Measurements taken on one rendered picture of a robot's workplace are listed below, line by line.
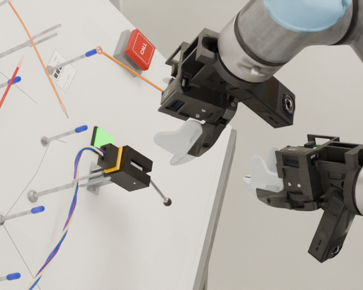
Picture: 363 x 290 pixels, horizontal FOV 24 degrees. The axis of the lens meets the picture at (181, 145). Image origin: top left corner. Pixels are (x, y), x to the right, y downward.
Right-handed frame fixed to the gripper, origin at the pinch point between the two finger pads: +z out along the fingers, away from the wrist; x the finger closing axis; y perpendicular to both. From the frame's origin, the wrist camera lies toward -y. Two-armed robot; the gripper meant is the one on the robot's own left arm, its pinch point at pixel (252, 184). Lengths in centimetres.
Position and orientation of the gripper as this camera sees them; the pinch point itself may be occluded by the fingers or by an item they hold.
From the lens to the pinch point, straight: 119.8
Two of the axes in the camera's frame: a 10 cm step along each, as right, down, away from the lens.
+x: -7.1, 3.3, -6.2
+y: -1.9, -9.4, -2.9
